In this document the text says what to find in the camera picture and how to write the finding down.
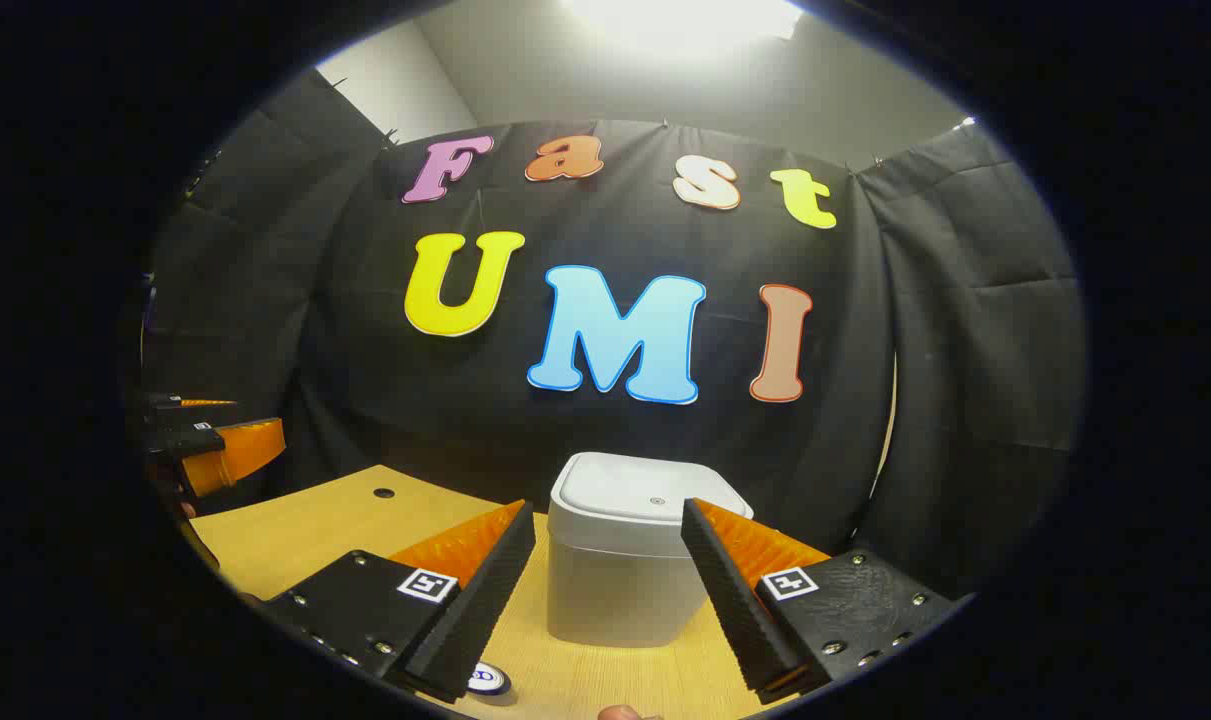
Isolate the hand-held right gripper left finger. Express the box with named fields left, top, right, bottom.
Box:
left=255, top=498, right=538, bottom=706

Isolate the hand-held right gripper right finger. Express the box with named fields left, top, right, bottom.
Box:
left=680, top=497, right=974, bottom=704

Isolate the grey blue pop can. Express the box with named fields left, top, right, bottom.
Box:
left=465, top=661, right=514, bottom=698

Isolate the grey desktop garbage bin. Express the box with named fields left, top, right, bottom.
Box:
left=546, top=451, right=756, bottom=649

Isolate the wooden desktop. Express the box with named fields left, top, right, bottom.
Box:
left=190, top=464, right=806, bottom=720

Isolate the black backdrop cloth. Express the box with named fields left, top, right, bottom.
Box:
left=140, top=68, right=1086, bottom=601

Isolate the long ceiling light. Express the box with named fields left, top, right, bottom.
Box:
left=563, top=0, right=804, bottom=46

